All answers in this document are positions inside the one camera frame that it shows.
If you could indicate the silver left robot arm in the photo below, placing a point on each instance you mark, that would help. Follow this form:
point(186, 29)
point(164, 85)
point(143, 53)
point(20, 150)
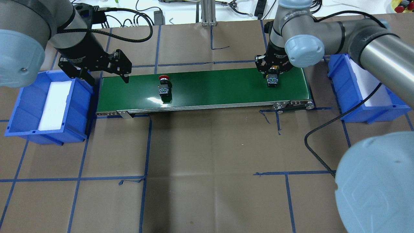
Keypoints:
point(27, 26)

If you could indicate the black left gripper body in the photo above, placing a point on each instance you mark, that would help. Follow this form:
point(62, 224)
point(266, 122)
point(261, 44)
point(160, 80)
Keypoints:
point(84, 46)

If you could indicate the red push button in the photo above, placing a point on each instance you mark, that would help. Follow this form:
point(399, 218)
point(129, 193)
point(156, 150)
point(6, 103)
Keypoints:
point(165, 88)

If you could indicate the blue empty bin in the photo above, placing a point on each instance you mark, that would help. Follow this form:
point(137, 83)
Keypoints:
point(352, 85)

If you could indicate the white foam pad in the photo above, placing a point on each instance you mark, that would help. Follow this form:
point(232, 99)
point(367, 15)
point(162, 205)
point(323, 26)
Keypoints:
point(55, 104)

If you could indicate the green conveyor belt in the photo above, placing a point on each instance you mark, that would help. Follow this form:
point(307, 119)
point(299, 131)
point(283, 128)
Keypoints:
point(205, 90)

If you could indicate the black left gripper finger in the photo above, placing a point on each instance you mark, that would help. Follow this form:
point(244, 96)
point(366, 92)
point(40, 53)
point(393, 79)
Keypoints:
point(86, 76)
point(126, 78)

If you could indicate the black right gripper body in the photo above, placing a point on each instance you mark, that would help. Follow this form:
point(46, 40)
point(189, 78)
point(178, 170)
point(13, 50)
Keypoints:
point(276, 53)

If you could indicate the yellow push button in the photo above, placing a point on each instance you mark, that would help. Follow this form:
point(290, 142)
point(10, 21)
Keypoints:
point(272, 77)

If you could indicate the yellow plate of buttons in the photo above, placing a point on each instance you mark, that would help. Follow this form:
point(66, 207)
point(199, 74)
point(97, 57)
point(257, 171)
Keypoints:
point(400, 6)

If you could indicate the aluminium frame post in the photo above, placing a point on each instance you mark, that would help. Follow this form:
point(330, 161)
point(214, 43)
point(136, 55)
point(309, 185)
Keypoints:
point(208, 13)

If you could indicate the black power adapter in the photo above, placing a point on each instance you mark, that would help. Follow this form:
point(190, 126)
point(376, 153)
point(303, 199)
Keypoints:
point(159, 18)

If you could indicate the white foam pad empty bin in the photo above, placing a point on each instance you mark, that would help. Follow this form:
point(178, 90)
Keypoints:
point(367, 83)

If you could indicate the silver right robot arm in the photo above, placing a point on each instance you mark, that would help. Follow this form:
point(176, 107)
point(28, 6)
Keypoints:
point(375, 176)

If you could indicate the blue bin with buttons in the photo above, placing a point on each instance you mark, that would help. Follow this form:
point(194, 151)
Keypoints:
point(25, 117)

